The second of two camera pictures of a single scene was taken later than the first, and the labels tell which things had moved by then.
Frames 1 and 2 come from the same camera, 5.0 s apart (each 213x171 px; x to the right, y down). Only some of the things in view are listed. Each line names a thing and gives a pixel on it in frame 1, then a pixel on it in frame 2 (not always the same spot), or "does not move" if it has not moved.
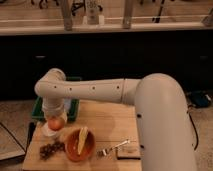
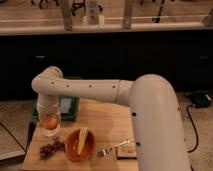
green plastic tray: [38, 112] does not move
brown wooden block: [129, 152] does not move
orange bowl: [71, 145] does not move
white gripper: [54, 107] → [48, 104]
